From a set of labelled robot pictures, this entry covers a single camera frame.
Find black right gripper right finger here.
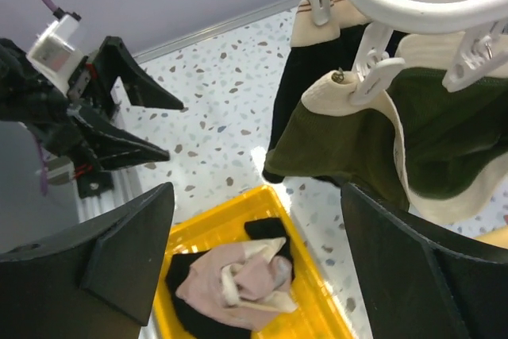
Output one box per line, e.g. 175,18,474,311
341,183,507,338

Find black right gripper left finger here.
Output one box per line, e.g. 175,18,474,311
1,183,175,338

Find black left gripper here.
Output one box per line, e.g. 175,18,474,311
35,36,184,198

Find pink beige underwear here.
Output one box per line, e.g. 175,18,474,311
176,237,298,332

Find olive green underwear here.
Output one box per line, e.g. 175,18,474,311
264,33,507,225

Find black underwear beige waistband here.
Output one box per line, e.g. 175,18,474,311
261,0,402,184

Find white rectangular clip hanger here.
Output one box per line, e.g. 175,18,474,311
309,0,507,105

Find yellow plastic tray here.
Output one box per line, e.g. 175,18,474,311
154,186,350,338

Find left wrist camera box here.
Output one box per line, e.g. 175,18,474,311
26,13,84,96

